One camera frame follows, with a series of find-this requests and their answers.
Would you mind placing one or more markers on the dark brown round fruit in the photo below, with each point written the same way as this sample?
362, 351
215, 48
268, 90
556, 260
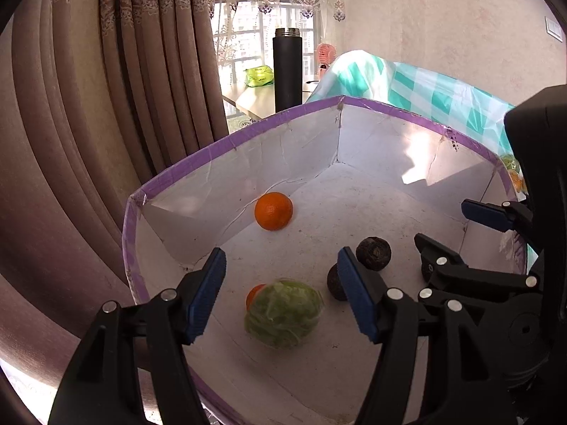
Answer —
374, 253

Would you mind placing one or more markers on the brown drape curtain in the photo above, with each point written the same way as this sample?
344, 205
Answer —
97, 97

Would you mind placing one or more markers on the pink small fan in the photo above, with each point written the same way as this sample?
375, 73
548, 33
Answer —
325, 55

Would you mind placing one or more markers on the teal white checkered tablecloth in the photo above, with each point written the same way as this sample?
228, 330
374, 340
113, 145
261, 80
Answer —
456, 106

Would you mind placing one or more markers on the purple cardboard box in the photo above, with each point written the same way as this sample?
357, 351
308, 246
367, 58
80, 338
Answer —
353, 169

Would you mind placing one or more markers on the black thermos bottle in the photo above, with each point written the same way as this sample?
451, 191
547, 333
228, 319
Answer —
288, 68

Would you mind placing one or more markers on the orange fruit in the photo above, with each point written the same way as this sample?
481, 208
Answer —
518, 182

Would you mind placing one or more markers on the white wall switch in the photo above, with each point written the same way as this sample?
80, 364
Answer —
554, 29

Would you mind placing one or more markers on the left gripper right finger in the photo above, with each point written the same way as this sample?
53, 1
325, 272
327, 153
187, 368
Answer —
388, 317

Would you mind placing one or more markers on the green fruit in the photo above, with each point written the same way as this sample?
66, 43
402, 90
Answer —
511, 163
284, 313

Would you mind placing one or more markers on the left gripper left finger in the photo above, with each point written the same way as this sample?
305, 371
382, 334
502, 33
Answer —
101, 383

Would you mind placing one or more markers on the small orange tangerine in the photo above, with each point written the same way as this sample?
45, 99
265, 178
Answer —
273, 211

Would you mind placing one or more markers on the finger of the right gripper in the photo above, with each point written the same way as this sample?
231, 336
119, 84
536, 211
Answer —
448, 278
509, 215

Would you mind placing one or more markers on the green plastic bag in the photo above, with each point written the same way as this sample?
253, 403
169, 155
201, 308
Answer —
259, 76

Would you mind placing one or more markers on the floral lace curtain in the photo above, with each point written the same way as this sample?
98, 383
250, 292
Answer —
242, 37

